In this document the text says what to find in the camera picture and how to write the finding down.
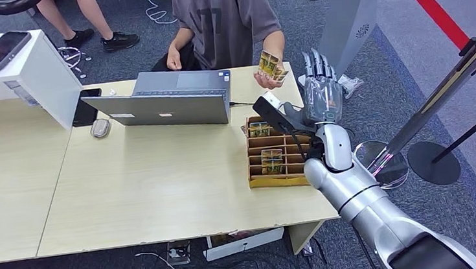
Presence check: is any person's left hand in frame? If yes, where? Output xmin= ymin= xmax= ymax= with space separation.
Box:
xmin=252 ymin=59 xmax=291 ymax=93

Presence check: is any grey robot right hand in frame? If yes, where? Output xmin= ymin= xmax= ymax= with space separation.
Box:
xmin=296 ymin=45 xmax=346 ymax=128

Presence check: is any person's right hand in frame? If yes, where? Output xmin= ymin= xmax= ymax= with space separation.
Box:
xmin=164 ymin=47 xmax=185 ymax=73

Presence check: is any yellow patterned card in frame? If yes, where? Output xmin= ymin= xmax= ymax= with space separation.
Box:
xmin=248 ymin=121 xmax=273 ymax=139
xmin=271 ymin=67 xmax=291 ymax=84
xmin=257 ymin=48 xmax=281 ymax=75
xmin=260 ymin=148 xmax=286 ymax=176

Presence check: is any person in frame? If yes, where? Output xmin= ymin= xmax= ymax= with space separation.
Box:
xmin=144 ymin=0 xmax=291 ymax=102
xmin=35 ymin=0 xmax=142 ymax=60

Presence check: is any cardboard card organizer box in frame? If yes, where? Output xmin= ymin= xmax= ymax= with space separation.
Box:
xmin=242 ymin=110 xmax=319 ymax=192

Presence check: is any clear plastic wrapper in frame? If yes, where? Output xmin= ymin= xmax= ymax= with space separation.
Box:
xmin=337 ymin=71 xmax=366 ymax=100

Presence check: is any grey laptop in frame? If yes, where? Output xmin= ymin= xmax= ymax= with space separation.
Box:
xmin=79 ymin=64 xmax=236 ymax=137

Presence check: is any grey kiosk stand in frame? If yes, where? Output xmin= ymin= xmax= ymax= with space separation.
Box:
xmin=313 ymin=0 xmax=391 ymax=80

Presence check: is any grey computer mouse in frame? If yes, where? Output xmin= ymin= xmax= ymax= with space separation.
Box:
xmin=89 ymin=117 xmax=113 ymax=140

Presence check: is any black smartphone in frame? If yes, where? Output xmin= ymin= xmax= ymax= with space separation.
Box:
xmin=69 ymin=88 xmax=106 ymax=129

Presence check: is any white cabinet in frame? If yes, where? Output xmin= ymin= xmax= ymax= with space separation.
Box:
xmin=0 ymin=25 xmax=88 ymax=138

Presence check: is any red barrier belt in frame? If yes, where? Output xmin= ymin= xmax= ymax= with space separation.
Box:
xmin=390 ymin=0 xmax=476 ymax=116

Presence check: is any white flat box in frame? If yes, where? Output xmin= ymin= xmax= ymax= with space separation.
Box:
xmin=201 ymin=226 xmax=288 ymax=264

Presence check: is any black round stool seat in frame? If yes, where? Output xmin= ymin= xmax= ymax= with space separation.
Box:
xmin=0 ymin=0 xmax=45 ymax=17

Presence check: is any dark phone in grey case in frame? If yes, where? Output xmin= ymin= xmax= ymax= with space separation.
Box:
xmin=0 ymin=29 xmax=36 ymax=73

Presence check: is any silver floor socket box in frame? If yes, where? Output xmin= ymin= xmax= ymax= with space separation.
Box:
xmin=165 ymin=239 xmax=194 ymax=267

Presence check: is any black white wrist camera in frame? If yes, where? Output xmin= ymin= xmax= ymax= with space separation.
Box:
xmin=251 ymin=87 xmax=309 ymax=138

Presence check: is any black laptop cable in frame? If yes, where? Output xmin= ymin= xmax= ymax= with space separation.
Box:
xmin=229 ymin=99 xmax=259 ymax=108

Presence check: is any white coiled floor cable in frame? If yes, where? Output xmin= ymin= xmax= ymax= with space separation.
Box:
xmin=139 ymin=0 xmax=180 ymax=28

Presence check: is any tangled silver cable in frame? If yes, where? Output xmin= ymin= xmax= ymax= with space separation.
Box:
xmin=56 ymin=43 xmax=95 ymax=81

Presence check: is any chrome stanchion post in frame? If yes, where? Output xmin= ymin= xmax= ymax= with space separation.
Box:
xmin=344 ymin=36 xmax=476 ymax=193

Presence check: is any black stanchion post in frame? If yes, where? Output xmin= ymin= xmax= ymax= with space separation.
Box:
xmin=403 ymin=104 xmax=476 ymax=190

